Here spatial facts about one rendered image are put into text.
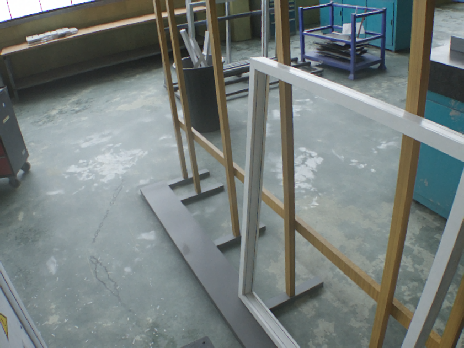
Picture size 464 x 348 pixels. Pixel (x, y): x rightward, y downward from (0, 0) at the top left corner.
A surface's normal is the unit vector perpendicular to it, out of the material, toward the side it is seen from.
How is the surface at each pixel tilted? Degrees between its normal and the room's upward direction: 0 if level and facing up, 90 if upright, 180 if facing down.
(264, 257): 0
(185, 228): 0
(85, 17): 90
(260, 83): 90
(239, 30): 90
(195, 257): 0
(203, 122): 94
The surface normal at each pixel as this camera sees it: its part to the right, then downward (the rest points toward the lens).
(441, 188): -0.89, 0.30
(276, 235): -0.11, -0.86
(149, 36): 0.44, 0.41
